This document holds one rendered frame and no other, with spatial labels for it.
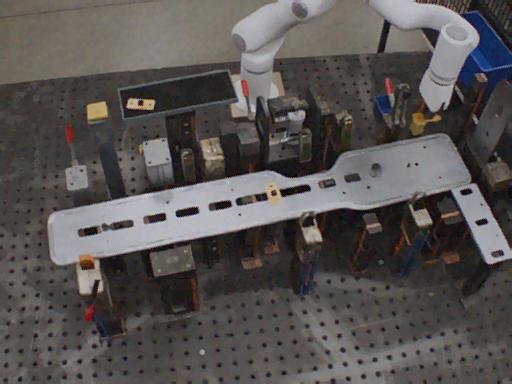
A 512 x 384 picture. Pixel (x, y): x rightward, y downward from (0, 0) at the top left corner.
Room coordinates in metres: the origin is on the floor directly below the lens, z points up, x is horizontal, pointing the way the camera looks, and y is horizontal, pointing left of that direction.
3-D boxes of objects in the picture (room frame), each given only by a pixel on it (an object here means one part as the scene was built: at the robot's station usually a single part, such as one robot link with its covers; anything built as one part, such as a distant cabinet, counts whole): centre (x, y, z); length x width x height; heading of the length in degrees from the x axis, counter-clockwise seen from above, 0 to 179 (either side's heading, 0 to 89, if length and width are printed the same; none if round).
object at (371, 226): (0.97, -0.42, 0.84); 0.11 x 0.08 x 0.29; 15
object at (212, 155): (1.18, 0.09, 0.89); 0.13 x 0.11 x 0.38; 15
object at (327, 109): (1.33, -0.27, 0.91); 0.07 x 0.05 x 0.42; 15
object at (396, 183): (1.05, -0.09, 1.00); 1.38 x 0.22 x 0.02; 105
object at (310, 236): (0.91, -0.21, 0.87); 0.12 x 0.09 x 0.35; 15
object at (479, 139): (1.24, -0.82, 1.17); 0.12 x 0.01 x 0.34; 15
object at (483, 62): (1.66, -0.89, 1.10); 0.30 x 0.17 x 0.13; 17
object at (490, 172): (1.13, -0.86, 0.88); 0.08 x 0.08 x 0.36; 15
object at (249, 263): (1.04, -0.03, 0.84); 0.17 x 0.06 x 0.29; 15
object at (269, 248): (1.08, -0.11, 0.84); 0.13 x 0.05 x 0.29; 15
